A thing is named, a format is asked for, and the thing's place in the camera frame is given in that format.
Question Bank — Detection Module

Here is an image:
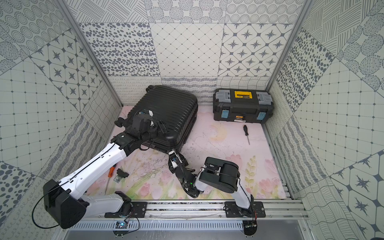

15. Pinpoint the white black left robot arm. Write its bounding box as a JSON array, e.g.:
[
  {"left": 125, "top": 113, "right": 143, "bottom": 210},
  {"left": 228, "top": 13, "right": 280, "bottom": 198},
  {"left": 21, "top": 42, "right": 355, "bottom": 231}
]
[{"left": 42, "top": 110, "right": 159, "bottom": 229}]

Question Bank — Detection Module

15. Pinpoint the black ribbed hard-shell suitcase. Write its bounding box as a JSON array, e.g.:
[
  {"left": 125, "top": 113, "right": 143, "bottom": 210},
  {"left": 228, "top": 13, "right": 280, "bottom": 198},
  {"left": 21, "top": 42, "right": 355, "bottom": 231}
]
[{"left": 115, "top": 85, "right": 198, "bottom": 154}]

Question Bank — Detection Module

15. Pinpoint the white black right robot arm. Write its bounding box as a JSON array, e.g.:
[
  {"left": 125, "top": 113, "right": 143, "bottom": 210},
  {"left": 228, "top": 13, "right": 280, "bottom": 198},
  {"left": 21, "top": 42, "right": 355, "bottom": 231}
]
[{"left": 169, "top": 150, "right": 257, "bottom": 220}]

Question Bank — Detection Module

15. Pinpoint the orange handled tool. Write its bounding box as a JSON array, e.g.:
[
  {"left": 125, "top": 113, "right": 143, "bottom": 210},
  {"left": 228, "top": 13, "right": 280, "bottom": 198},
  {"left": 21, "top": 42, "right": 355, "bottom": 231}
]
[{"left": 108, "top": 165, "right": 116, "bottom": 178}]

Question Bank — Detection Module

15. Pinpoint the aluminium mounting rail frame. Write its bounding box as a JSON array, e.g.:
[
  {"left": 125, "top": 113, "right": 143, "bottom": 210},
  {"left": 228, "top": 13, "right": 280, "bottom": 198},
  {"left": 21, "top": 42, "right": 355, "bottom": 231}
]
[{"left": 52, "top": 184, "right": 315, "bottom": 240}]

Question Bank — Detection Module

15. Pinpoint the white blue right wrist camera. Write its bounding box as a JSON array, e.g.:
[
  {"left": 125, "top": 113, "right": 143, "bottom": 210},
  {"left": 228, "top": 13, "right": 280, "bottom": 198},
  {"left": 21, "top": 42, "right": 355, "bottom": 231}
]
[{"left": 169, "top": 150, "right": 180, "bottom": 169}]

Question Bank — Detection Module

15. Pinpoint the small black clip part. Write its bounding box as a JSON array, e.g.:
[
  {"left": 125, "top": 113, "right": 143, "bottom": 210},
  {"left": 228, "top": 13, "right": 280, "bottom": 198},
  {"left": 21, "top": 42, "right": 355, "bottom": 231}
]
[{"left": 114, "top": 169, "right": 130, "bottom": 183}]

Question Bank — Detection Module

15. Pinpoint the black toolbox with yellow label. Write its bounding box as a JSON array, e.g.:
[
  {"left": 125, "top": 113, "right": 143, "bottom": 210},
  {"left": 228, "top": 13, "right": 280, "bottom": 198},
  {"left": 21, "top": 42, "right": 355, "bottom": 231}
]
[{"left": 213, "top": 89, "right": 275, "bottom": 124}]

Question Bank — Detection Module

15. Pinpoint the black handled screwdriver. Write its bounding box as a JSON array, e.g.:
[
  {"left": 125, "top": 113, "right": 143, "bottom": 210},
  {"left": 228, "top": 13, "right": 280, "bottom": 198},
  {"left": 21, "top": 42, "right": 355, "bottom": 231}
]
[{"left": 243, "top": 125, "right": 250, "bottom": 145}]

